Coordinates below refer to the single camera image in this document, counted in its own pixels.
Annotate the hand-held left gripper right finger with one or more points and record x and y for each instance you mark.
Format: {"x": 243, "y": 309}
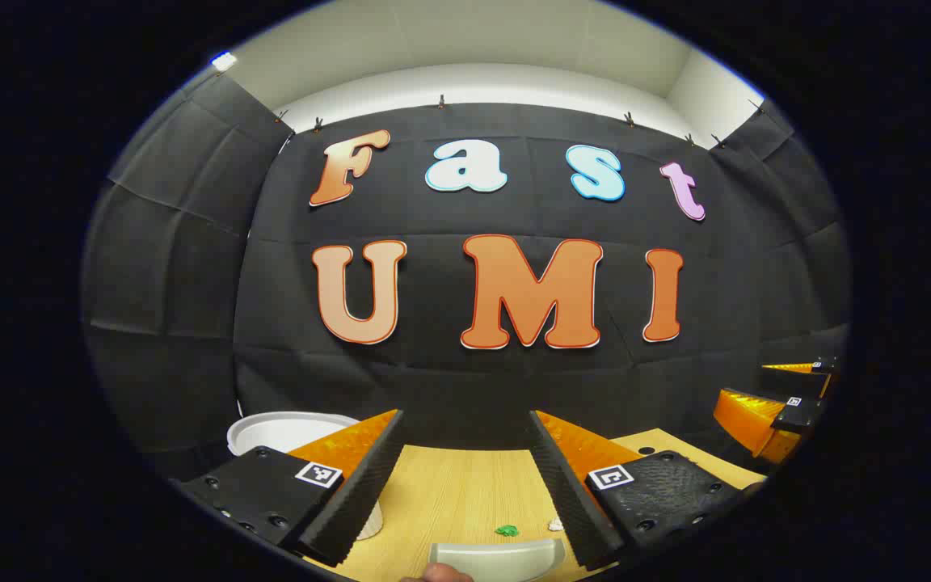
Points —
{"x": 566, "y": 493}

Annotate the grey plastic dustpan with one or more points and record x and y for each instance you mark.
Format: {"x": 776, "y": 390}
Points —
{"x": 498, "y": 558}

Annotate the white ribbed garbage bin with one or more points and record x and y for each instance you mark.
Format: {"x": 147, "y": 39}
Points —
{"x": 280, "y": 432}

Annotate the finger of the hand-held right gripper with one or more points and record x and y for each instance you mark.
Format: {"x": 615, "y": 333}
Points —
{"x": 821, "y": 370}
{"x": 756, "y": 420}

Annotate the wooden desktop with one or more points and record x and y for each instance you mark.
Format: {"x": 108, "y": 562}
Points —
{"x": 457, "y": 493}

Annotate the white ceiling light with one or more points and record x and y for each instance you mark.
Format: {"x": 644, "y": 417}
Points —
{"x": 224, "y": 61}

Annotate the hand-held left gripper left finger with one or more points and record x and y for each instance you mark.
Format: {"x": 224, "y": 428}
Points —
{"x": 360, "y": 493}

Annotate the green paper trash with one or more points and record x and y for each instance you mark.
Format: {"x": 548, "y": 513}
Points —
{"x": 507, "y": 531}

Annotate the row of black cloth clips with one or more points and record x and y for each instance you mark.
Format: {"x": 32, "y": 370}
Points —
{"x": 440, "y": 102}

